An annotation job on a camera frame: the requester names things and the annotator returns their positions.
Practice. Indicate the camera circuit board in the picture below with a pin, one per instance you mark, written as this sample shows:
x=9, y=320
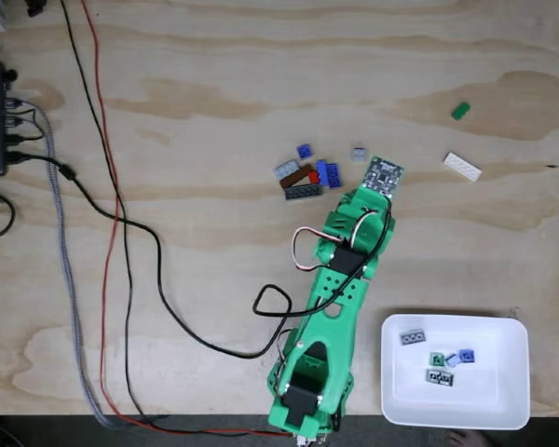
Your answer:
x=383, y=176

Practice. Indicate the light grey two-by-four lego brick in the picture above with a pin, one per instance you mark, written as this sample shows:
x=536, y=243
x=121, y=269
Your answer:
x=285, y=170
x=412, y=337

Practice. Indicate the small black object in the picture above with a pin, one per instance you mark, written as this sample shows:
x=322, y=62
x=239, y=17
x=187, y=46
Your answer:
x=36, y=7

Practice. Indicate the light grey square lego brick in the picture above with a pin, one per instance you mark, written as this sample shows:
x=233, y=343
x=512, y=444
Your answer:
x=359, y=154

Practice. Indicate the white long lego plate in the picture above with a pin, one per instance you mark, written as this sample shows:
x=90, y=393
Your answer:
x=462, y=166

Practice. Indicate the small red lego brick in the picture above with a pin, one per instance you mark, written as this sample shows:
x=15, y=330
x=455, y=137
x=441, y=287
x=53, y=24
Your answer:
x=313, y=176

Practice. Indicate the dark grey long lego brick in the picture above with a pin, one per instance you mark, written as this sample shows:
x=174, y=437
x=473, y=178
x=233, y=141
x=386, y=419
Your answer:
x=303, y=192

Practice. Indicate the brown long lego brick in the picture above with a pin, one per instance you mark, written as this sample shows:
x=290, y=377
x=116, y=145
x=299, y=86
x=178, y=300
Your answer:
x=295, y=177

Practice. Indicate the white plastic bin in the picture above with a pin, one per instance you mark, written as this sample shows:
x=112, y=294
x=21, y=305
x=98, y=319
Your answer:
x=494, y=400

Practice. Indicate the person's foot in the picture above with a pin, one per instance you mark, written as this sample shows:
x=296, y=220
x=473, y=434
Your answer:
x=463, y=440

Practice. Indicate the green oblong lego brick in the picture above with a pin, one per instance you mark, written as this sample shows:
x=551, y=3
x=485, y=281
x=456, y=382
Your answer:
x=461, y=111

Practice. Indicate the green square lego brick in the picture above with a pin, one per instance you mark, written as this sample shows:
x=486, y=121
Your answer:
x=436, y=359

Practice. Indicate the black round connector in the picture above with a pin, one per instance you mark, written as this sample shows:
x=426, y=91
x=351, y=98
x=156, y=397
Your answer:
x=10, y=75

